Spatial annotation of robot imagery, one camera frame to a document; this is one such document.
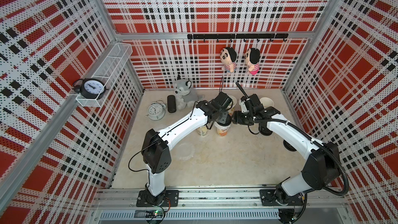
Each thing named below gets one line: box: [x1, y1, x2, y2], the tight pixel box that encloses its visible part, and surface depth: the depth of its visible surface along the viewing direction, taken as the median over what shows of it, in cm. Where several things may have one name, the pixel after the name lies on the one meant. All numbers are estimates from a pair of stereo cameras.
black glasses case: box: [166, 94, 177, 114], surface depth 113 cm
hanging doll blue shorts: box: [220, 47, 237, 76], surface depth 95 cm
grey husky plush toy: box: [174, 79, 205, 110], surface depth 100 cm
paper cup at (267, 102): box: [259, 96, 275, 109], surface depth 95 cm
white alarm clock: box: [145, 100, 167, 121], surface depth 106 cm
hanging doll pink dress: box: [244, 47, 261, 75], surface depth 97 cm
